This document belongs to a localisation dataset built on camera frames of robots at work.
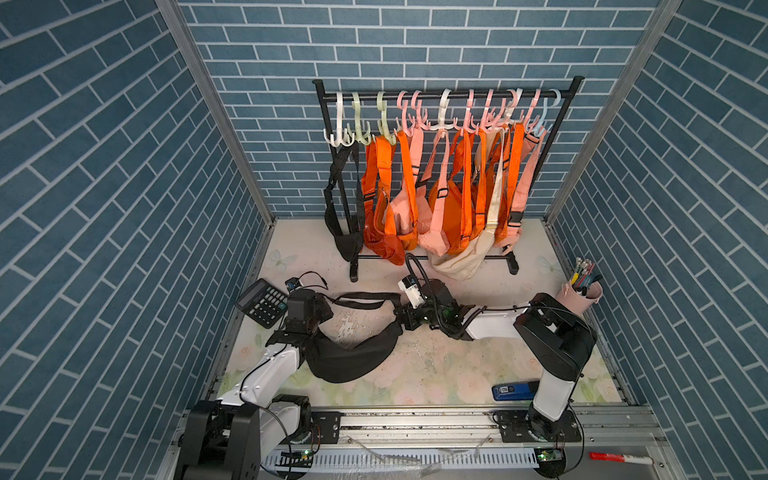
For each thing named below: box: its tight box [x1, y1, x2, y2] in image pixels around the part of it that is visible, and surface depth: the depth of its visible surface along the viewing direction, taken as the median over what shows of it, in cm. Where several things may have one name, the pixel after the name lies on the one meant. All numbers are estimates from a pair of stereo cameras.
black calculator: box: [235, 278, 289, 329], surface depth 96 cm
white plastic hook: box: [324, 92, 355, 147], surface depth 75 cm
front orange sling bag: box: [361, 130, 419, 266], surface depth 88 cm
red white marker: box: [589, 452, 654, 465], surface depth 71 cm
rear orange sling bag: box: [494, 124, 525, 244], surface depth 84 cm
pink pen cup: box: [555, 281, 603, 315], surface depth 91 cm
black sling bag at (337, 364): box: [265, 292, 403, 384], surface depth 80 cm
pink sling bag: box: [389, 128, 451, 256], surface depth 90 cm
